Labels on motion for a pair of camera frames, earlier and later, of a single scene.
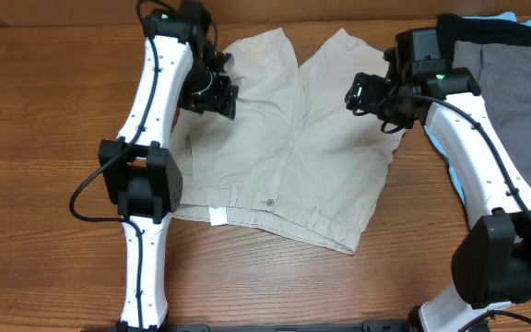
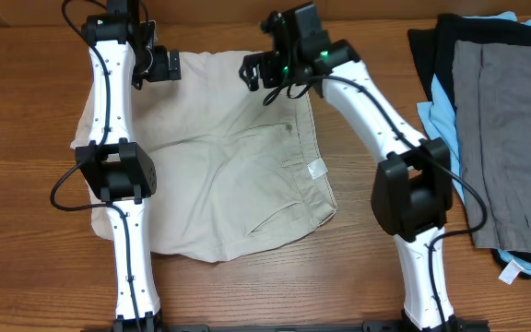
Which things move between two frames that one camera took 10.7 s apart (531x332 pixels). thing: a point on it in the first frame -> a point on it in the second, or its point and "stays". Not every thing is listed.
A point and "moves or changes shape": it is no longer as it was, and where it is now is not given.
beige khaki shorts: (296, 154) moves or changes shape
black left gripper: (223, 98) -> (162, 70)
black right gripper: (371, 85) -> (265, 62)
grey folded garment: (522, 85) stays
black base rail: (368, 326) stays
